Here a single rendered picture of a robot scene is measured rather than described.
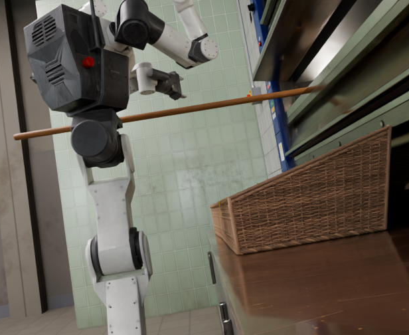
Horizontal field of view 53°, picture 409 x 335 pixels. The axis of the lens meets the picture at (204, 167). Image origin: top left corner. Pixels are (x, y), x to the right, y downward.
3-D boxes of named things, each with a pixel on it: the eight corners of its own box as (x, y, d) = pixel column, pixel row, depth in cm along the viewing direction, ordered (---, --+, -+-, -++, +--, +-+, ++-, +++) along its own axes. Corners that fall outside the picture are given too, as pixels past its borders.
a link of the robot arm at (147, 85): (152, 98, 173) (133, 94, 164) (149, 74, 174) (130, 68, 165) (173, 90, 167) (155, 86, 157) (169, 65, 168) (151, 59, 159)
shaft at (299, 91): (12, 139, 188) (12, 133, 188) (15, 141, 191) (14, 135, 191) (372, 82, 197) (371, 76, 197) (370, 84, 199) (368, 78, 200)
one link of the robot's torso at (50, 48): (90, 94, 118) (74, -22, 122) (21, 123, 136) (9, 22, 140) (157, 106, 143) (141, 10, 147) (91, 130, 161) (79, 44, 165)
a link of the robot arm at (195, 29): (200, 2, 146) (224, 52, 152) (183, 12, 154) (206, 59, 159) (180, 12, 140) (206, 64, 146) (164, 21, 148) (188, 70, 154)
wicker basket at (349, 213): (342, 221, 162) (328, 153, 165) (418, 225, 106) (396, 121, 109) (221, 241, 161) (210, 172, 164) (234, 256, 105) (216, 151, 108)
